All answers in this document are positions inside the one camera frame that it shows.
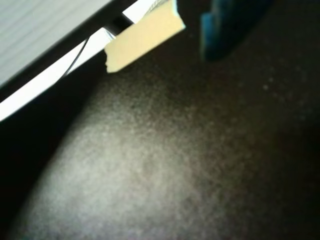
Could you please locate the black table mat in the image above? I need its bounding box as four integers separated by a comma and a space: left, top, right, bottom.
0, 0, 320, 240

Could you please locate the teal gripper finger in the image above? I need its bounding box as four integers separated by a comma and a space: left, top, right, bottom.
199, 0, 272, 63

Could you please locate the masking tape piece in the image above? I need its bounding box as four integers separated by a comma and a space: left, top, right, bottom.
103, 0, 187, 74

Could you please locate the thin black wire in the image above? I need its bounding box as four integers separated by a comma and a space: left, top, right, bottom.
65, 37, 90, 76

